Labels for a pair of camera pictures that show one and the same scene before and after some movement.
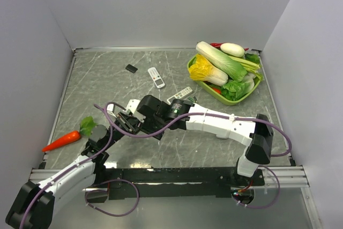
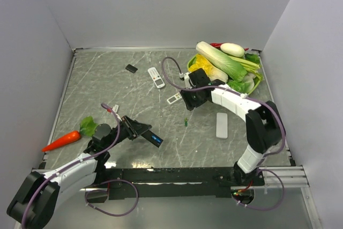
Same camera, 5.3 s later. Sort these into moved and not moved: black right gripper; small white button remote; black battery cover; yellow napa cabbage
Moved: black right gripper
Not moved: black battery cover; yellow napa cabbage; small white button remote
